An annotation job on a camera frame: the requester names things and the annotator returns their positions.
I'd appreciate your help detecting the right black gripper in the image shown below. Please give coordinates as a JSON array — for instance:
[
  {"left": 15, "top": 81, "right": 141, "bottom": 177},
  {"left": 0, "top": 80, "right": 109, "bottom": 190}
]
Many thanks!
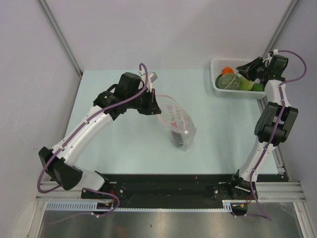
[{"left": 237, "top": 57, "right": 270, "bottom": 82}]

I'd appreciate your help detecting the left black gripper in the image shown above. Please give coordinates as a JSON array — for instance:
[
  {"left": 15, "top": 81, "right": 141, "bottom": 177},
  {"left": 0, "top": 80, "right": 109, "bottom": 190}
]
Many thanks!
[{"left": 126, "top": 87, "right": 161, "bottom": 115}]

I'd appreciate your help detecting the pale green fake cabbage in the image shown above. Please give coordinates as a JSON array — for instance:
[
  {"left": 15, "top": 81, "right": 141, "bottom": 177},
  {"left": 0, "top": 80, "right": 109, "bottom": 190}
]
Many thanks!
[{"left": 239, "top": 76, "right": 254, "bottom": 91}]

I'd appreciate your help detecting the green fake bell pepper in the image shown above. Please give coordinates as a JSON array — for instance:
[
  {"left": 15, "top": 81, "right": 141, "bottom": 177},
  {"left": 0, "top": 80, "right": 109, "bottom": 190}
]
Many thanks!
[{"left": 251, "top": 83, "right": 264, "bottom": 92}]

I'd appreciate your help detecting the green netted fake melon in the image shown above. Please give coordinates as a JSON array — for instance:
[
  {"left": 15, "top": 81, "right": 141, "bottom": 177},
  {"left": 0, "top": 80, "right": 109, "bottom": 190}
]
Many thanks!
[{"left": 218, "top": 73, "right": 240, "bottom": 90}]

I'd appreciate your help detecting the orange fake pumpkin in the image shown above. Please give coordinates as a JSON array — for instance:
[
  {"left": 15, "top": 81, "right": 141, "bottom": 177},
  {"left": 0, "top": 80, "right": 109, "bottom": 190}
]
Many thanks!
[{"left": 221, "top": 67, "right": 234, "bottom": 75}]

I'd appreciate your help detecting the clear zip top bag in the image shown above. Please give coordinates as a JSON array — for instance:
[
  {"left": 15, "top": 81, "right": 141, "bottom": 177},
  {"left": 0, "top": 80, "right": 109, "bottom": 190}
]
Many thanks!
[{"left": 156, "top": 95, "right": 197, "bottom": 151}]

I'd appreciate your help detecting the purple fake eggplant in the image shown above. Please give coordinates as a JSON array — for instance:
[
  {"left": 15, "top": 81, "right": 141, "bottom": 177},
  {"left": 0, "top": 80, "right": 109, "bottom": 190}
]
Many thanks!
[{"left": 171, "top": 130, "right": 184, "bottom": 148}]

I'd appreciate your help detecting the green fake chili pepper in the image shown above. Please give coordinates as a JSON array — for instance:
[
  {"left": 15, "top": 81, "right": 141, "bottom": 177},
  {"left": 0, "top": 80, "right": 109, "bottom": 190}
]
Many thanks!
[{"left": 215, "top": 74, "right": 222, "bottom": 88}]

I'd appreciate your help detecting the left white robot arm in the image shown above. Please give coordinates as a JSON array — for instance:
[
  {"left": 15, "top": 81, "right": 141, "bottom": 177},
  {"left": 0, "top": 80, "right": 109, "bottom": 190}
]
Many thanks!
[{"left": 38, "top": 71, "right": 161, "bottom": 198}]

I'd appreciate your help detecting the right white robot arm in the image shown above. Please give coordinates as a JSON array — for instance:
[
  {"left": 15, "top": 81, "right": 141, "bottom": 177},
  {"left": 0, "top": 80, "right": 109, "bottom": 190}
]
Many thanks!
[{"left": 228, "top": 55, "right": 298, "bottom": 199}]

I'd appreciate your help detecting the white plastic basket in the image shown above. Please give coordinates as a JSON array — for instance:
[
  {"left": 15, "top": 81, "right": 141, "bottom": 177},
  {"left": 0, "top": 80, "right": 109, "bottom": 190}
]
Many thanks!
[{"left": 211, "top": 58, "right": 265, "bottom": 99}]

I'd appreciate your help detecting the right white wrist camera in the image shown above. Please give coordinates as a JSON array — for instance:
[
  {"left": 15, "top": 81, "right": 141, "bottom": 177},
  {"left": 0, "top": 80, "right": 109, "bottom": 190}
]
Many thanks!
[{"left": 267, "top": 49, "right": 279, "bottom": 60}]

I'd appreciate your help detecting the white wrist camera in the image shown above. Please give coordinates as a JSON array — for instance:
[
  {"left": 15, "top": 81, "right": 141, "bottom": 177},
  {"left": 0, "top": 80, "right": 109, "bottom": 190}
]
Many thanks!
[
  {"left": 139, "top": 70, "right": 158, "bottom": 91},
  {"left": 267, "top": 49, "right": 279, "bottom": 60}
]

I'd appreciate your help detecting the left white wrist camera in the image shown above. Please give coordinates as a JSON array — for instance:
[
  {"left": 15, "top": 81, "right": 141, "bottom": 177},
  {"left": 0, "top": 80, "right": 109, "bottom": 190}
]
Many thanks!
[{"left": 139, "top": 70, "right": 158, "bottom": 91}]

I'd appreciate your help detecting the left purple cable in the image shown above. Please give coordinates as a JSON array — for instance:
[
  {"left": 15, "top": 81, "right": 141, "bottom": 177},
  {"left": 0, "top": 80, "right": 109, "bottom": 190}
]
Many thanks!
[{"left": 36, "top": 62, "right": 152, "bottom": 194}]

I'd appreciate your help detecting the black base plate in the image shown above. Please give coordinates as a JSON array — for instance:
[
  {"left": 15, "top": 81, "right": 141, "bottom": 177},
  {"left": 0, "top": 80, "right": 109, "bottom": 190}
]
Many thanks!
[{"left": 81, "top": 171, "right": 289, "bottom": 210}]

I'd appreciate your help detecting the white slotted cable duct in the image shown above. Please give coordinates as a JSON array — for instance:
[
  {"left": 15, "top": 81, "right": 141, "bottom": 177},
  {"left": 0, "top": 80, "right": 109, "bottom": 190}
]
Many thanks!
[{"left": 46, "top": 200, "right": 248, "bottom": 213}]

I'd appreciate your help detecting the aluminium frame rail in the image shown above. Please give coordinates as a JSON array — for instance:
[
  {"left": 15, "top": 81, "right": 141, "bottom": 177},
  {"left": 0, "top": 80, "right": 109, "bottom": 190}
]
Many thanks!
[{"left": 34, "top": 180, "right": 86, "bottom": 201}]

